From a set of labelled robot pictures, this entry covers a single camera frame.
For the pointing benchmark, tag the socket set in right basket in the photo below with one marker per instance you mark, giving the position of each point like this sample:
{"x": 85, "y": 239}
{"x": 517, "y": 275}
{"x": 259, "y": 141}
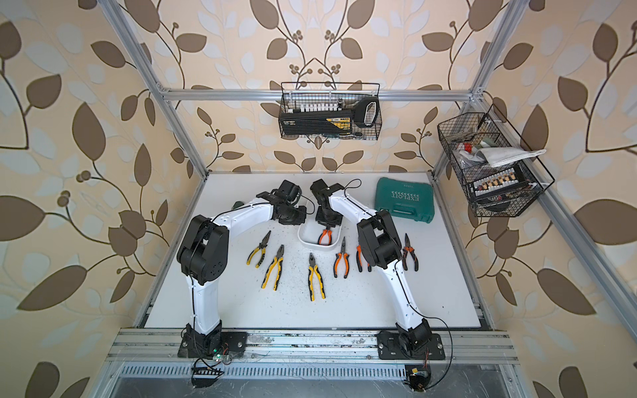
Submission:
{"x": 504, "y": 181}

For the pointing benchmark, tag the aluminium frame post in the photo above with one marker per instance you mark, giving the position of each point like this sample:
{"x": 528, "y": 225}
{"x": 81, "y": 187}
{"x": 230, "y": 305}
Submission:
{"x": 116, "y": 19}

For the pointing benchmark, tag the white plastic storage box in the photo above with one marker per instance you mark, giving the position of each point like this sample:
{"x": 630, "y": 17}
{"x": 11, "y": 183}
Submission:
{"x": 309, "y": 232}

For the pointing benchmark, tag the green tool case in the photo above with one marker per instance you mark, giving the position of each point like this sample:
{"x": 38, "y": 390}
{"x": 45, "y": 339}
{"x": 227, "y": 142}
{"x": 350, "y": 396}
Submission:
{"x": 410, "y": 200}

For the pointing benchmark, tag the orange combination pliers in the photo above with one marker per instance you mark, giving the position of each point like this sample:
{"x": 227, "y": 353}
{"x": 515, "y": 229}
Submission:
{"x": 362, "y": 263}

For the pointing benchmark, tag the black red pliers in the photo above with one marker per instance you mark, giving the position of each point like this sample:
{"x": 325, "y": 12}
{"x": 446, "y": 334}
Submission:
{"x": 408, "y": 250}

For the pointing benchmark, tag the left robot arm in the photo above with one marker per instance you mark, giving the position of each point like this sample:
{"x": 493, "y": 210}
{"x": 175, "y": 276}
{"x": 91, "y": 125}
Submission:
{"x": 203, "y": 256}

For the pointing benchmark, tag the wire basket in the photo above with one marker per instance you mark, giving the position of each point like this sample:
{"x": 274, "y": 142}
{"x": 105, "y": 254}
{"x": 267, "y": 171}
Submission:
{"x": 464, "y": 135}
{"x": 326, "y": 91}

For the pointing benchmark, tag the orange long nose pliers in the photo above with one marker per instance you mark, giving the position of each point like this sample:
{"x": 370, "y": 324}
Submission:
{"x": 342, "y": 257}

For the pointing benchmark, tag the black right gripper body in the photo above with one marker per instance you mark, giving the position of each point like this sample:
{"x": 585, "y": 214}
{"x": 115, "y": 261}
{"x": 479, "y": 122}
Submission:
{"x": 328, "y": 217}

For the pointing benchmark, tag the orange pliers in box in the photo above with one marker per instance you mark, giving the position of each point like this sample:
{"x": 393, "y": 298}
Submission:
{"x": 326, "y": 237}

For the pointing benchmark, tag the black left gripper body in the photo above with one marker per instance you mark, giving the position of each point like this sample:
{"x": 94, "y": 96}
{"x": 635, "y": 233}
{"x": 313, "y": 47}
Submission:
{"x": 299, "y": 216}

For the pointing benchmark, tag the back wire basket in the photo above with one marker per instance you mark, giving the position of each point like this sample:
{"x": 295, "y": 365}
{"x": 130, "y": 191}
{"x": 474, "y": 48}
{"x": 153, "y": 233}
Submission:
{"x": 326, "y": 91}

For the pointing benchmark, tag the white papers in basket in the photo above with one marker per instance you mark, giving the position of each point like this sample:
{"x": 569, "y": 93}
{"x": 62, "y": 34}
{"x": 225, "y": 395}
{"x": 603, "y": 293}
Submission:
{"x": 502, "y": 156}

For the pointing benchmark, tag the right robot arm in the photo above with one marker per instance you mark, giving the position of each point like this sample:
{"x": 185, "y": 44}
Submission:
{"x": 381, "y": 248}

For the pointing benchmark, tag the right wire basket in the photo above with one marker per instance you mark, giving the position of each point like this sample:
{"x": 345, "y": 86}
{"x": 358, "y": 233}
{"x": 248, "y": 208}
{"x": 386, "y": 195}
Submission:
{"x": 464, "y": 135}

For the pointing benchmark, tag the front aluminium rail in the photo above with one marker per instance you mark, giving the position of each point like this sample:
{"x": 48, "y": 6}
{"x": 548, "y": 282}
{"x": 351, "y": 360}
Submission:
{"x": 317, "y": 346}

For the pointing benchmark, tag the black yellow tool in basket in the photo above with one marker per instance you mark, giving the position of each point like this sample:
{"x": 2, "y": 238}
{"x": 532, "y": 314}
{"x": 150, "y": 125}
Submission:
{"x": 360, "y": 119}

